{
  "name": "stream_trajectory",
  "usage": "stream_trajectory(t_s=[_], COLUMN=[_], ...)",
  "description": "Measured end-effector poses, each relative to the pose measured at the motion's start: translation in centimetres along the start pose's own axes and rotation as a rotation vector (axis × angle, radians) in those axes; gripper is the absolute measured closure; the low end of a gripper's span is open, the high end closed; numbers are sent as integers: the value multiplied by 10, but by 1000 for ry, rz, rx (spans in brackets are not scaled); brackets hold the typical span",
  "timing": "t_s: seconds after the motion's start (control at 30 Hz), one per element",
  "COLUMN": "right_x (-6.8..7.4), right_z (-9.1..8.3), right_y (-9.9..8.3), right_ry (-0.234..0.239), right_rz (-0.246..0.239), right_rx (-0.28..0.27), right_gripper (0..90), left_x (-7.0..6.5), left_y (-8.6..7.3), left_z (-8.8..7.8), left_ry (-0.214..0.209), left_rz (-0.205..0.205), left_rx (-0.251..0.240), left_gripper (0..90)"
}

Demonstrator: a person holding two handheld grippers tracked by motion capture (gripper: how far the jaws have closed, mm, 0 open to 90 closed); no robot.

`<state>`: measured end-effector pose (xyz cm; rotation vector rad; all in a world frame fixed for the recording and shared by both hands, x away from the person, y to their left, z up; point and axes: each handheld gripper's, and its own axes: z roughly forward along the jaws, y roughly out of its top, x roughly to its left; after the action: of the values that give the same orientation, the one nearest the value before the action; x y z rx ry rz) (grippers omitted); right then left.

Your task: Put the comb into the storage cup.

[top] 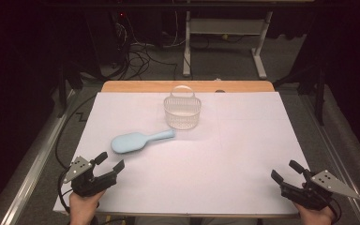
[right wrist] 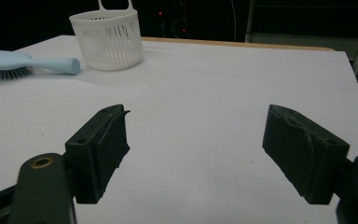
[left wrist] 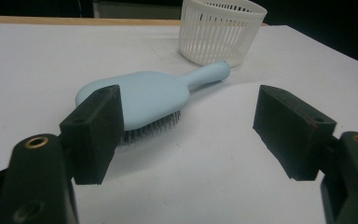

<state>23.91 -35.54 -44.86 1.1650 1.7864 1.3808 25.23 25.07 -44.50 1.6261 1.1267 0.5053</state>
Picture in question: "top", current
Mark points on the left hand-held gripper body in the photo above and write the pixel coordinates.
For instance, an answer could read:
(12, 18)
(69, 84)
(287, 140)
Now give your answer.
(84, 184)

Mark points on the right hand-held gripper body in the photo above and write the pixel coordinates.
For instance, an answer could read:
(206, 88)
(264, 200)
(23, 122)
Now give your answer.
(312, 193)

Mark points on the light blue hairbrush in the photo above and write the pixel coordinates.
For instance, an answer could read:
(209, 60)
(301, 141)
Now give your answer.
(128, 143)

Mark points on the white plastic basket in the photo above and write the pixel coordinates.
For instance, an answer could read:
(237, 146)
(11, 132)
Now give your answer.
(181, 118)

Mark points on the person's right hand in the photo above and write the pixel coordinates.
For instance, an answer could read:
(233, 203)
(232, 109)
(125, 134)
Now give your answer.
(317, 217)

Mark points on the person's left hand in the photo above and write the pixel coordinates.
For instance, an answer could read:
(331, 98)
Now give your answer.
(82, 209)

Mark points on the black metal stand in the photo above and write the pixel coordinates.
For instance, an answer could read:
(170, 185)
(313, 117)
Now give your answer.
(65, 81)
(319, 93)

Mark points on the aluminium floor rail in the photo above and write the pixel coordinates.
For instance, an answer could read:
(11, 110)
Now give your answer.
(340, 162)
(31, 175)

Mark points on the white metal desk frame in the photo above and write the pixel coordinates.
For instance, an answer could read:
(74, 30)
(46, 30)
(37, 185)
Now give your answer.
(225, 26)

